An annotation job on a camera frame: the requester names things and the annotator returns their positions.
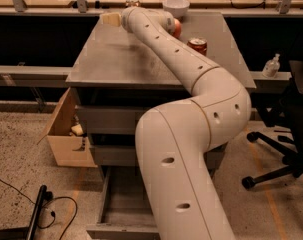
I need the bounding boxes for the yellow sponge in box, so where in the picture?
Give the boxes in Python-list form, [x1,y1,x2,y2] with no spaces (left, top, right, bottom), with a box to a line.
[71,124,84,136]

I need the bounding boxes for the red apple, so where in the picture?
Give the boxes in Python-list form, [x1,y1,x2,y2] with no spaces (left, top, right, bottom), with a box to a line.
[172,18,182,38]

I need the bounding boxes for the clear sanitizer bottle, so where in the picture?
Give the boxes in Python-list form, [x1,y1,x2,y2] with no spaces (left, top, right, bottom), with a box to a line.
[262,53,280,78]

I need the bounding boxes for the open bottom grey drawer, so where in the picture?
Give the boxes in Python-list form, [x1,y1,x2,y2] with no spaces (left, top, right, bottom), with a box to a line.
[87,166,161,240]

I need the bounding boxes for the cardboard box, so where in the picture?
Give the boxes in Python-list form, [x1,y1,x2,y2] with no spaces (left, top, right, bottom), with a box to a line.
[38,88,96,168]

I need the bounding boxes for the red cola can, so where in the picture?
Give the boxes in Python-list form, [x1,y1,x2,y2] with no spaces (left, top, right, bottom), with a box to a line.
[187,37,207,56]

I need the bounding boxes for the black office chair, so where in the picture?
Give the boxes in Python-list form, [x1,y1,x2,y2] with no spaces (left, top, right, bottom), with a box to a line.
[242,60,303,189]

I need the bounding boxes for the black floor cable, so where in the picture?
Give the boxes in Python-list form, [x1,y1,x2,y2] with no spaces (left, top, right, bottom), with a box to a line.
[0,171,79,240]

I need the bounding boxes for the grey drawer cabinet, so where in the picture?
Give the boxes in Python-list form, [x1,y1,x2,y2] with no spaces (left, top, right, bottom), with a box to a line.
[65,10,257,240]

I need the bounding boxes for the black floor stand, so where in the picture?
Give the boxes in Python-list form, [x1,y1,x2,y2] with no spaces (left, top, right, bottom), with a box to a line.
[0,184,54,240]

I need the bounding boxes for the white bowl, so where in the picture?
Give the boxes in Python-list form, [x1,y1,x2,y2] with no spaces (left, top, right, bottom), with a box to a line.
[162,0,190,18]

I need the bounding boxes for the top grey drawer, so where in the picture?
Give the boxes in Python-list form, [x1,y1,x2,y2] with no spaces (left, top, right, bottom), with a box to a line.
[76,106,144,135]

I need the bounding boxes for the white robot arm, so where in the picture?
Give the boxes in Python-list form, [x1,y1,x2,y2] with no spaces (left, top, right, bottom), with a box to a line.
[102,7,251,240]

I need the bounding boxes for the gold orange soda can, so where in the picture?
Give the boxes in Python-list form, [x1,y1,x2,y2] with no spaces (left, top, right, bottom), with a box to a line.
[125,0,141,7]

